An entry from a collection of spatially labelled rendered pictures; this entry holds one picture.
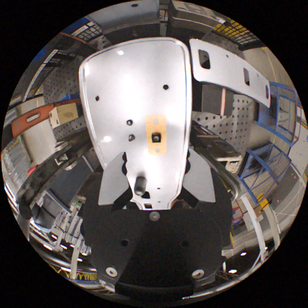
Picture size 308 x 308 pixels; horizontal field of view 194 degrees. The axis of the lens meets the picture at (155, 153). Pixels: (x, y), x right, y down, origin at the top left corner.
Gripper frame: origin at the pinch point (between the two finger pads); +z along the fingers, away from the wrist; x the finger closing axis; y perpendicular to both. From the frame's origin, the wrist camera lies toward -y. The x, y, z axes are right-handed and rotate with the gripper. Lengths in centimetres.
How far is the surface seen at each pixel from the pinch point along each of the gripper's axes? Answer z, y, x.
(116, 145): 5.6, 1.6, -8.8
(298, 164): -29, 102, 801
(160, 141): 4.4, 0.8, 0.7
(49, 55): 4.1, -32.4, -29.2
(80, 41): 8.8, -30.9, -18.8
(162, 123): 5.3, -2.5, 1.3
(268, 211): -50, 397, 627
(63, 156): -1.0, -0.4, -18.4
